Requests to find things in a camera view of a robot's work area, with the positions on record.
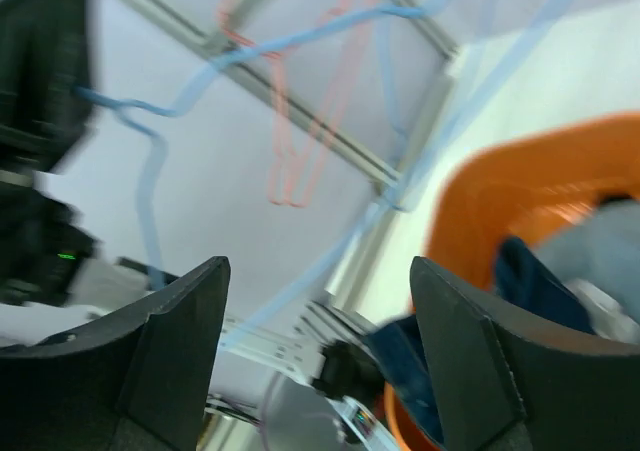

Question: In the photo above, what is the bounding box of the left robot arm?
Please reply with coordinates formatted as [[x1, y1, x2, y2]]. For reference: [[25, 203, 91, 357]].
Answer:
[[1, 0, 176, 308]]

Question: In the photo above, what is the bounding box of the pink hanger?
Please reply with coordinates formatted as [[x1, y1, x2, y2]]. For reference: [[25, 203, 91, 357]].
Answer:
[[262, 45, 326, 208], [294, 24, 372, 201]]

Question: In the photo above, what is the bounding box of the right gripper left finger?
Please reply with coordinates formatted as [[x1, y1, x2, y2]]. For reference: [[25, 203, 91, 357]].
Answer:
[[1, 257, 231, 450]]

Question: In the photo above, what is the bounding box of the white garment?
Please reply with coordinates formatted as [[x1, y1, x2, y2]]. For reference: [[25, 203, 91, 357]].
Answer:
[[565, 279, 639, 344]]

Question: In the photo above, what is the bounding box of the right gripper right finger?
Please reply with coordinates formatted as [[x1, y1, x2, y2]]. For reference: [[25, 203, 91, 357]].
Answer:
[[410, 257, 639, 450]]

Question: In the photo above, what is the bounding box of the light blue hanger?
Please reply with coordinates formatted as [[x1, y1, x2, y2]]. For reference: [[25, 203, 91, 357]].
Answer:
[[77, 0, 574, 352], [376, 0, 413, 166]]

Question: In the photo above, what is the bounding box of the aluminium hanging rail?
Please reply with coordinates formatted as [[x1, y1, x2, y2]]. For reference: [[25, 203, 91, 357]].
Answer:
[[122, 0, 457, 184]]

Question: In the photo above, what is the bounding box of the orange plastic basket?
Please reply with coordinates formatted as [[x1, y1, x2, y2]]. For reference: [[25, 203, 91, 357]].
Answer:
[[384, 114, 639, 450]]

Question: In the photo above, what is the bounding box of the dark blue denim garment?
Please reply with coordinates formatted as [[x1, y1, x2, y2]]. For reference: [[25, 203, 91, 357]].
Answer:
[[365, 236, 595, 450]]

